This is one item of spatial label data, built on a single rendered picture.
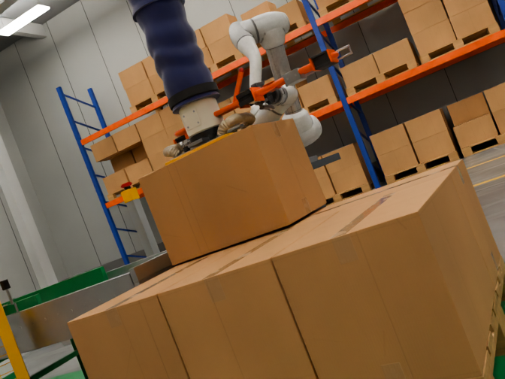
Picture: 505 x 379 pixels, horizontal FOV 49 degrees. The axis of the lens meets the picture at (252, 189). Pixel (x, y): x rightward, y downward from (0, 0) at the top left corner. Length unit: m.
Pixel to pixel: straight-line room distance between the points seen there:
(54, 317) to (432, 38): 7.78
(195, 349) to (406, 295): 0.64
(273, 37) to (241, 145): 1.02
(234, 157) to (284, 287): 0.80
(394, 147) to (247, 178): 7.42
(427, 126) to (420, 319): 8.07
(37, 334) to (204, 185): 1.11
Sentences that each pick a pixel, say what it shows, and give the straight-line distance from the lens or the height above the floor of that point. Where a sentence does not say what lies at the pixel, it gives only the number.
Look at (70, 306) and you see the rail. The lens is 2.60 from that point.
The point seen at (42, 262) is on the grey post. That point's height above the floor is 0.83.
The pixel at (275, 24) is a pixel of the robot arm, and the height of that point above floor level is 1.49.
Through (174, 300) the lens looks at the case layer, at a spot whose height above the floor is 0.51.
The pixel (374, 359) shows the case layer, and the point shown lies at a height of 0.23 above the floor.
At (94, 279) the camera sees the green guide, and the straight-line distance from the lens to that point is 3.27.
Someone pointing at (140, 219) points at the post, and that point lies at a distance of 3.28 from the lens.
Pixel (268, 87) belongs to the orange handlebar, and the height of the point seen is 1.08.
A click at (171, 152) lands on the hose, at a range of 2.37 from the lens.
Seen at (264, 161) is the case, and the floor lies 0.81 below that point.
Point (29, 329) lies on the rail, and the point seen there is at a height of 0.50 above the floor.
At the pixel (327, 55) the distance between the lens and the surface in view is 2.12.
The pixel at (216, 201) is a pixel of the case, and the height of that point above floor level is 0.73.
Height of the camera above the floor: 0.72
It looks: level
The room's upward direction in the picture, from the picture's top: 21 degrees counter-clockwise
